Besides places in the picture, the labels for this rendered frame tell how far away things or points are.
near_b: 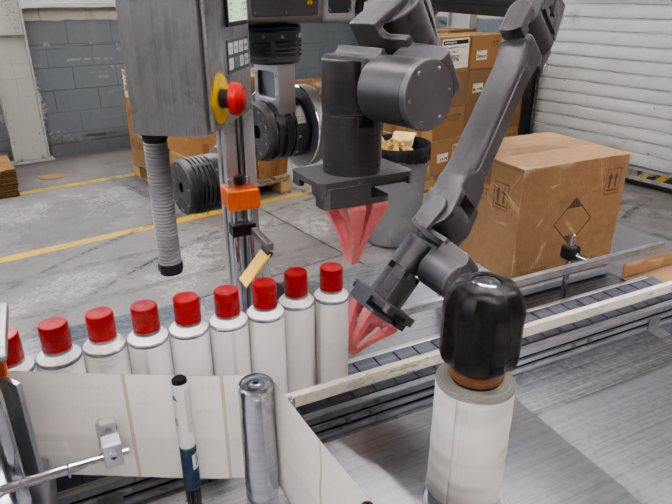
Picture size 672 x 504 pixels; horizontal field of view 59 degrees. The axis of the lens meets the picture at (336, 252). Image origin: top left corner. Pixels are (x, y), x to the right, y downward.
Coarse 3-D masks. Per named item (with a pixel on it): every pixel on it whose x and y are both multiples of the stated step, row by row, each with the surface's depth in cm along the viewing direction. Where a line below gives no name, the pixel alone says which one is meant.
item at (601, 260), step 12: (624, 252) 119; (636, 252) 120; (648, 252) 122; (576, 264) 113; (588, 264) 114; (600, 264) 116; (528, 276) 109; (540, 276) 109; (552, 276) 111; (432, 300) 100; (408, 312) 98
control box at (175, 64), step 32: (128, 0) 64; (160, 0) 63; (192, 0) 63; (128, 32) 65; (160, 32) 64; (192, 32) 64; (224, 32) 70; (128, 64) 66; (160, 64) 66; (192, 64) 65; (224, 64) 70; (128, 96) 68; (160, 96) 67; (192, 96) 67; (160, 128) 69; (192, 128) 68
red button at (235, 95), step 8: (232, 88) 68; (240, 88) 68; (224, 96) 69; (232, 96) 68; (240, 96) 68; (224, 104) 69; (232, 104) 68; (240, 104) 68; (232, 112) 69; (240, 112) 69
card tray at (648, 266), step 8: (656, 256) 140; (664, 256) 141; (624, 264) 135; (632, 264) 137; (640, 264) 138; (648, 264) 139; (656, 264) 141; (664, 264) 142; (624, 272) 136; (632, 272) 138; (640, 272) 139; (648, 272) 140; (656, 272) 140; (664, 272) 140; (624, 280) 136; (664, 280) 136
